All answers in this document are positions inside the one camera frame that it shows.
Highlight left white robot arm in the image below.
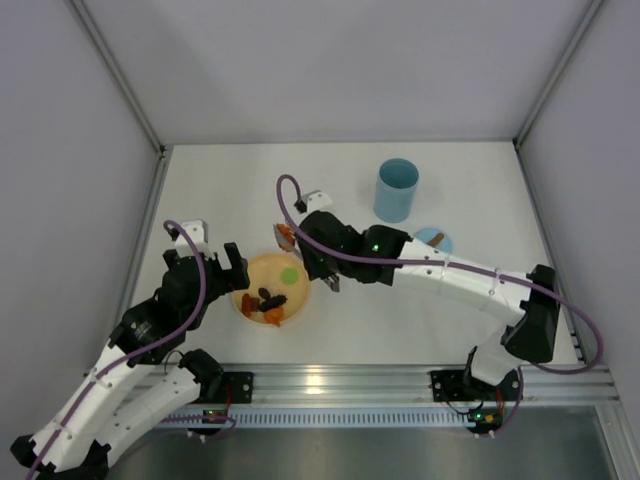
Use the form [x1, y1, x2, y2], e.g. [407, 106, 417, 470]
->
[11, 243, 249, 479]

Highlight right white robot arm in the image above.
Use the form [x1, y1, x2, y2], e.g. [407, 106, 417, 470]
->
[295, 211, 559, 386]

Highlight blue lunch box cup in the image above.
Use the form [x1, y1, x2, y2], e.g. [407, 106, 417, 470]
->
[373, 158, 420, 223]

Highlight beige round plate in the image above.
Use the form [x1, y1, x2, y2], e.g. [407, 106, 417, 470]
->
[231, 252, 311, 328]

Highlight black spiky sea cucumber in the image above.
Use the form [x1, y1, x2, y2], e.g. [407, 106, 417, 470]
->
[258, 294, 287, 312]

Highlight green round cookie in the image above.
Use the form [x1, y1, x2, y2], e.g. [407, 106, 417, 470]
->
[280, 267, 299, 285]

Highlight orange fried drumstick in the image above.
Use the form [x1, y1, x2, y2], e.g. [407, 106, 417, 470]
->
[264, 307, 284, 327]

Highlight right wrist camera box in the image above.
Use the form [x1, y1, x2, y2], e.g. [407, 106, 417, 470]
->
[294, 190, 334, 214]

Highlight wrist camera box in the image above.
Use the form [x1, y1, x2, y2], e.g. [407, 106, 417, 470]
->
[165, 219, 210, 257]
[294, 190, 334, 214]

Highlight left aluminium frame post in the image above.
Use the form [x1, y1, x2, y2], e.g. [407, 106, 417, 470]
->
[66, 1, 167, 325]

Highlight aluminium frame post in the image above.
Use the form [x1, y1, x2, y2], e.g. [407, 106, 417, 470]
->
[66, 1, 167, 325]
[512, 1, 608, 367]

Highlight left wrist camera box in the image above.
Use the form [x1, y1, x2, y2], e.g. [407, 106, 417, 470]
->
[165, 219, 210, 257]

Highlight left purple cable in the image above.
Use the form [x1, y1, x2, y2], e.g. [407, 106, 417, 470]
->
[27, 216, 240, 480]

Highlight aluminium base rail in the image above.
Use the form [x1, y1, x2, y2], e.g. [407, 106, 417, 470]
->
[224, 364, 620, 408]

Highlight blue lid with brown handle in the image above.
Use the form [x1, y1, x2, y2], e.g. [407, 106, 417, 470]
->
[414, 227, 453, 253]

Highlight white slotted cable duct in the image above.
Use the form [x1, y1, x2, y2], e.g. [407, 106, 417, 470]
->
[162, 410, 476, 429]

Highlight right aluminium frame post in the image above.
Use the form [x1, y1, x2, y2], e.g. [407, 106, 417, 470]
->
[512, 1, 608, 367]

